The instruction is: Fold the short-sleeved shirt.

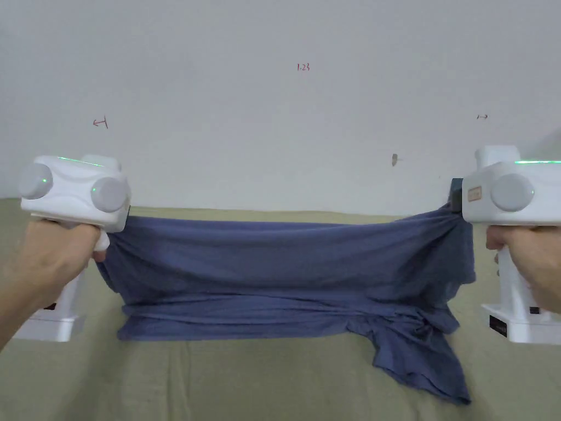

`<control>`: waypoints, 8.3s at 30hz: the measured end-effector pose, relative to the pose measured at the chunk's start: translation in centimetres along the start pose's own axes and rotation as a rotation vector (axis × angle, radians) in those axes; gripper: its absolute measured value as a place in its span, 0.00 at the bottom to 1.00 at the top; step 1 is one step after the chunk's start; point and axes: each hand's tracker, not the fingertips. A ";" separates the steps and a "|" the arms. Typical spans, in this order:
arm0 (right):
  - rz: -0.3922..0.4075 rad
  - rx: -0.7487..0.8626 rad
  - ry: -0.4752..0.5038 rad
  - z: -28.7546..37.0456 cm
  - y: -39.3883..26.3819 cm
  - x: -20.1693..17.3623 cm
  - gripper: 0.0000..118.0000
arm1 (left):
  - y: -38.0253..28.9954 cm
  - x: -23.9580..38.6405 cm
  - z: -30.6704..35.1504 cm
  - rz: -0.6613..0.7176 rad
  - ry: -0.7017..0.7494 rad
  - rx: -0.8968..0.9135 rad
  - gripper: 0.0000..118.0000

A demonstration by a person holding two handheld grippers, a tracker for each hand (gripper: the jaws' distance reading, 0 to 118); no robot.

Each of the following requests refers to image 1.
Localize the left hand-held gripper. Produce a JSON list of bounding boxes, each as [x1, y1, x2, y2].
[[9, 154, 132, 343]]

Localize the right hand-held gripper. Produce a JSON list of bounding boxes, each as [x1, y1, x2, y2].
[[449, 146, 561, 344]]

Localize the dark blue shirt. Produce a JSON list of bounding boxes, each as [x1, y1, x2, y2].
[[94, 202, 477, 406]]

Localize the person's right hand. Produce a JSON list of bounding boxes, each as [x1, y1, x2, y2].
[[485, 224, 561, 315]]

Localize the person's left hand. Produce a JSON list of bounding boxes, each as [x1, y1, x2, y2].
[[0, 218, 107, 351]]

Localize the bed with beige sheet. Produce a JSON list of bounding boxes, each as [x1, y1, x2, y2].
[[0, 197, 561, 421]]

